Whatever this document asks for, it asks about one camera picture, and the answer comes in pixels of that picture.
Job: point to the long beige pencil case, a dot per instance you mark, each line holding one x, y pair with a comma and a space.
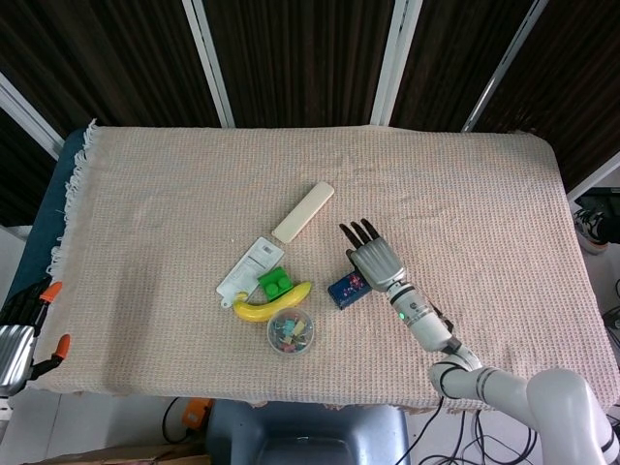
302, 212

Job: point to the dark blue glasses case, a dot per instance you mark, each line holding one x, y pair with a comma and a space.
346, 290

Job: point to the brown cardboard box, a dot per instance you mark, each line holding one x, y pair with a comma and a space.
121, 455

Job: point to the yellow toy banana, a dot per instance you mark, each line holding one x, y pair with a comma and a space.
257, 312

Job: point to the grey-blue robot torso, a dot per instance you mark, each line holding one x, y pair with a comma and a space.
310, 426

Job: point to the green toy brick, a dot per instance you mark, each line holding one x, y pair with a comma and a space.
273, 282

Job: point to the orange device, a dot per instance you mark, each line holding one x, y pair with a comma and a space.
196, 414

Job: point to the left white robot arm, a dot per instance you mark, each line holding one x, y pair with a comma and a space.
4, 407

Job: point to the white product packaging card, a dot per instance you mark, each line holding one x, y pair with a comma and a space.
247, 269

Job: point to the white frame post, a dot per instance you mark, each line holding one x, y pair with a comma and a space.
394, 63
24, 116
504, 68
596, 179
208, 63

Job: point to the beige woven tablecloth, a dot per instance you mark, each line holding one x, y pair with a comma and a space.
169, 194

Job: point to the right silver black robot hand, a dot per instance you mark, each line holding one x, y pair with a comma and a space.
378, 264

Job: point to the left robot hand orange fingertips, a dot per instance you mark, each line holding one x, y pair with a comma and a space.
14, 353

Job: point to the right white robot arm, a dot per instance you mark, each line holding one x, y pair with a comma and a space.
426, 324

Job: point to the clear jar of binder clips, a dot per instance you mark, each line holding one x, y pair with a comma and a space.
290, 334

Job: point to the white sneaker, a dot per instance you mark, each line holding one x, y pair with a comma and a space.
588, 227

